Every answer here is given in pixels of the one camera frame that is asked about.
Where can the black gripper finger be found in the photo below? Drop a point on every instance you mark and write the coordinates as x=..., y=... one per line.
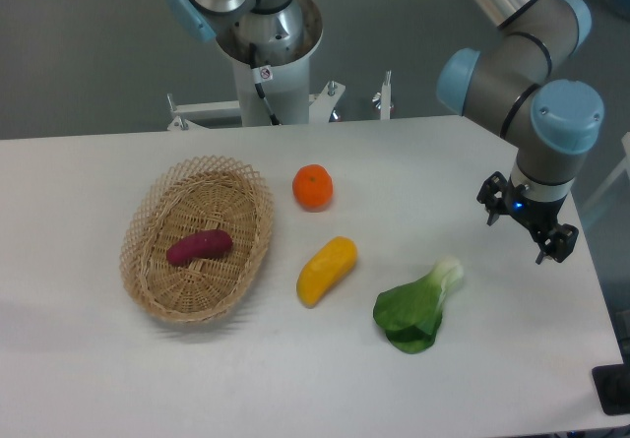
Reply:
x=490, y=195
x=557, y=244

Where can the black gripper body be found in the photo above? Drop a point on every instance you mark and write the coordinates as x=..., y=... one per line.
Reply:
x=540, y=219

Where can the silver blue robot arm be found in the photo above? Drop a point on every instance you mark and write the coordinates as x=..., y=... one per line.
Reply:
x=510, y=92

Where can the purple sweet potato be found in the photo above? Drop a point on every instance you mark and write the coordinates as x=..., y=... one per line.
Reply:
x=203, y=244

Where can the woven wicker oval basket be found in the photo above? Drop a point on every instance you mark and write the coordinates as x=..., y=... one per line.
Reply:
x=202, y=193

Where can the green bok choy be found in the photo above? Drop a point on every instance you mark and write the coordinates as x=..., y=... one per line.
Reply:
x=410, y=314

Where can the black device at table edge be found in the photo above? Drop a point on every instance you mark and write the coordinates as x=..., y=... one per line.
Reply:
x=612, y=385

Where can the yellow mango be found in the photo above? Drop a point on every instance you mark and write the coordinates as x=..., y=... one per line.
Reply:
x=326, y=269

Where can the orange tangerine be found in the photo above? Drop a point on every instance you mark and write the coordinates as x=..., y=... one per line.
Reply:
x=312, y=187

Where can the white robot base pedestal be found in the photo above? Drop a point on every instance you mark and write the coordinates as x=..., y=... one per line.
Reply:
x=270, y=57

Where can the white metal frame bracket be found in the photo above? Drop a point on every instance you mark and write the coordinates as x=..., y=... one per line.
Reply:
x=265, y=98

